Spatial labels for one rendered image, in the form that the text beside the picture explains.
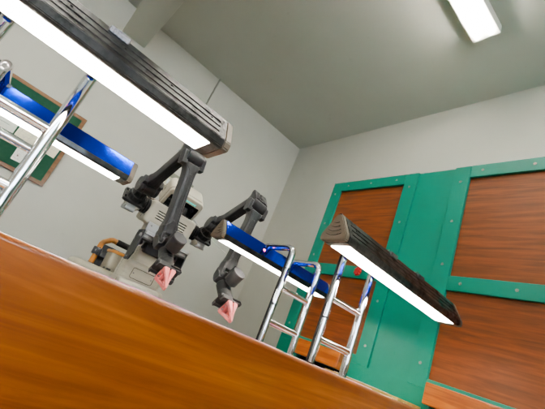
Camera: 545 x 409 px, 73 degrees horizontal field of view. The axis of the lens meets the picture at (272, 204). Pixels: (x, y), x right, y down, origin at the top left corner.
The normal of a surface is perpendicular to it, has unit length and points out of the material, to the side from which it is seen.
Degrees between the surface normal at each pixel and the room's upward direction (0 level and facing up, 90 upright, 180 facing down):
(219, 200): 90
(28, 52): 90
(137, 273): 98
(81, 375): 90
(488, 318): 90
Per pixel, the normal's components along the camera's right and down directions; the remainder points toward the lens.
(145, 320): 0.61, -0.05
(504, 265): -0.70, -0.50
